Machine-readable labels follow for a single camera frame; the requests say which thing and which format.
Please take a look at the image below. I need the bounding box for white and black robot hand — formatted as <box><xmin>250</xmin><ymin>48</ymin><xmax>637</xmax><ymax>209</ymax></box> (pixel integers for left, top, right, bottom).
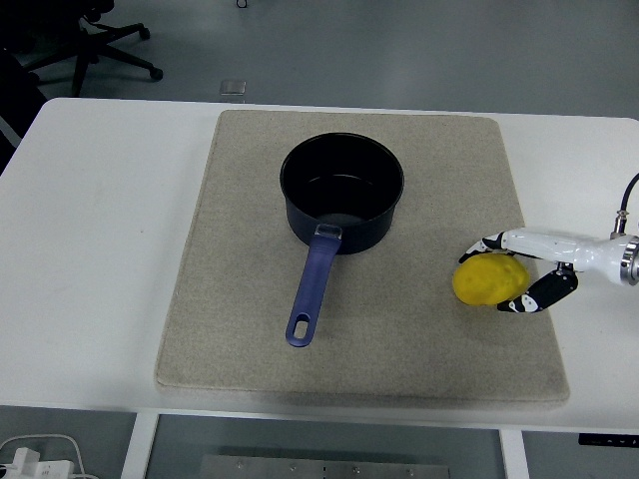
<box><xmin>458</xmin><ymin>227</ymin><xmax>626</xmax><ymax>316</ymax></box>

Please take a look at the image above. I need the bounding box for white power cable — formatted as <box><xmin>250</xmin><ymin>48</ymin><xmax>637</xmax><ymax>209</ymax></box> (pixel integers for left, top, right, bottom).
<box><xmin>0</xmin><ymin>433</ymin><xmax>95</xmax><ymax>479</ymax></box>

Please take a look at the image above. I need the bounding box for beige rectangular mat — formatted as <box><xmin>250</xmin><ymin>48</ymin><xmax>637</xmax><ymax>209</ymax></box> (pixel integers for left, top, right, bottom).
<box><xmin>155</xmin><ymin>109</ymin><xmax>571</xmax><ymax>404</ymax></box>

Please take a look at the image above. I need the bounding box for white table leg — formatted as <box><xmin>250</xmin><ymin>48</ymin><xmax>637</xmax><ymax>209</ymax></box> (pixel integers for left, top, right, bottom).
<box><xmin>498</xmin><ymin>428</ymin><xmax>530</xmax><ymax>479</ymax></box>
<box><xmin>121</xmin><ymin>412</ymin><xmax>161</xmax><ymax>479</ymax></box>

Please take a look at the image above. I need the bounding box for white power adapter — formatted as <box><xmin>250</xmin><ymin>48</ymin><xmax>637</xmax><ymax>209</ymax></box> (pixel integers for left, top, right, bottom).
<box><xmin>0</xmin><ymin>446</ymin><xmax>76</xmax><ymax>479</ymax></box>

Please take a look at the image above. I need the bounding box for yellow potato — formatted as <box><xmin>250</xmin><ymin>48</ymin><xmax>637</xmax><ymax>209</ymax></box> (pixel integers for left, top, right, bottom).
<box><xmin>451</xmin><ymin>252</ymin><xmax>531</xmax><ymax>306</ymax></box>

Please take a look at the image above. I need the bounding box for black table control panel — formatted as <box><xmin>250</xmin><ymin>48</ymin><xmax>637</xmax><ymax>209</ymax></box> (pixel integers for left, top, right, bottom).
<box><xmin>578</xmin><ymin>434</ymin><xmax>639</xmax><ymax>447</ymax></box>

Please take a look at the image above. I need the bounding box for blue pot with handle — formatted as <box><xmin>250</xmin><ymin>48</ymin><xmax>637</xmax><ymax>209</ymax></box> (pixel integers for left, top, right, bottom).
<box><xmin>280</xmin><ymin>132</ymin><xmax>406</xmax><ymax>348</ymax></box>

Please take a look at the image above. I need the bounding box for black office chair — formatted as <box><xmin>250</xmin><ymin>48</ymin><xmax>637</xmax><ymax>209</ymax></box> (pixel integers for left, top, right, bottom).
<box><xmin>0</xmin><ymin>0</ymin><xmax>165</xmax><ymax>99</ymax></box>

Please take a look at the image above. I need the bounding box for grey metal plate with screws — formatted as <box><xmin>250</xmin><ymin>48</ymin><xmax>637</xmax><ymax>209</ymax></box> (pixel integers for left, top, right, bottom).
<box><xmin>199</xmin><ymin>454</ymin><xmax>450</xmax><ymax>479</ymax></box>

